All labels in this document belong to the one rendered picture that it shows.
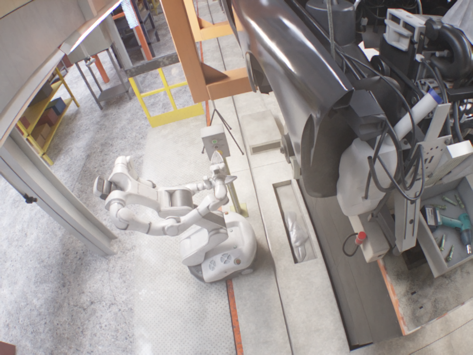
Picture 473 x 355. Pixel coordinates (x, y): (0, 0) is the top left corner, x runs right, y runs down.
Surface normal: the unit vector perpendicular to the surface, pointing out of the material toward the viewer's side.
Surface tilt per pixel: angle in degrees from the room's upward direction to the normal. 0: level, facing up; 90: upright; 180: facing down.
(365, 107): 12
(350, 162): 60
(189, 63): 90
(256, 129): 0
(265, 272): 0
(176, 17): 90
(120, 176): 90
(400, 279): 0
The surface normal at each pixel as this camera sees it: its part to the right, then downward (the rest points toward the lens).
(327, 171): 0.12, 0.73
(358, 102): -0.10, -0.47
